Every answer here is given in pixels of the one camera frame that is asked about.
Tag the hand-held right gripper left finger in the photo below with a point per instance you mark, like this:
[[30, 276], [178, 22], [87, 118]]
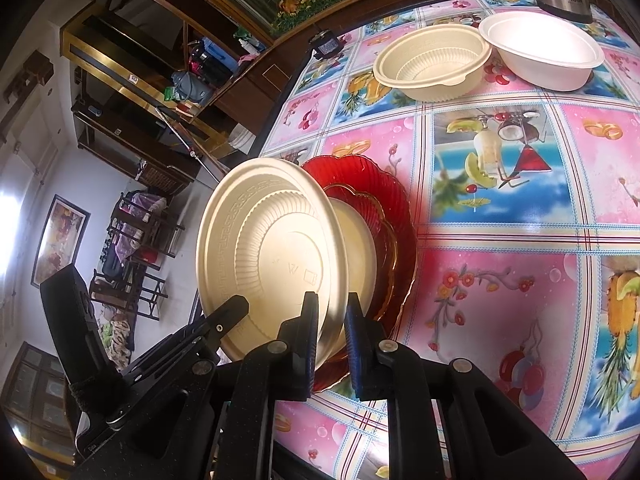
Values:
[[310, 350]]

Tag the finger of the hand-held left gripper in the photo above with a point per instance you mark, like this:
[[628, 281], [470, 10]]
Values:
[[225, 317]]

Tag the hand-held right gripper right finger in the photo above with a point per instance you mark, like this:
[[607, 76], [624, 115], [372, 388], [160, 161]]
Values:
[[355, 345]]

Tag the beige plastic bowl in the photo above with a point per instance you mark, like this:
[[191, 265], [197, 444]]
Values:
[[270, 250], [430, 60]]

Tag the small red scalloped plate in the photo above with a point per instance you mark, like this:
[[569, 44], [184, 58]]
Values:
[[386, 240]]

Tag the large red scalloped plate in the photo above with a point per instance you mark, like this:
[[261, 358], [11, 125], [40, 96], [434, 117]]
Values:
[[395, 185]]

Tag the dark wooden chair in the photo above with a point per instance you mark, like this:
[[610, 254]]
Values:
[[125, 292], [145, 225]]

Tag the glass door cabinet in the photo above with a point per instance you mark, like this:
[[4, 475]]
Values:
[[40, 410]]

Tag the fruit print tablecloth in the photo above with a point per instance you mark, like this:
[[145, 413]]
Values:
[[500, 310]]

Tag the wicker basket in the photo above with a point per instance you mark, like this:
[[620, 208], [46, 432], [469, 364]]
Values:
[[165, 177]]

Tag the white plastic bucket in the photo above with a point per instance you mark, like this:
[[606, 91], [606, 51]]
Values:
[[242, 139]]

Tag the gold framed media cabinet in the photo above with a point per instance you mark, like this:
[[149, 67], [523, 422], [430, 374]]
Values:
[[115, 85]]

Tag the dark wooden cabinet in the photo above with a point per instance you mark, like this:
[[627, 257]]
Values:
[[270, 72]]

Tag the pink cloth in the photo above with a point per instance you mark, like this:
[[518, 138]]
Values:
[[246, 59]]

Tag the small black device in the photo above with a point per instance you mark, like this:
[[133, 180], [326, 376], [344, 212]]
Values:
[[327, 45]]

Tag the large white bowl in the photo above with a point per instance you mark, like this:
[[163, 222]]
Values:
[[540, 40]]

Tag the framed wall picture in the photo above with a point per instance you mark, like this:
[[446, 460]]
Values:
[[60, 240]]

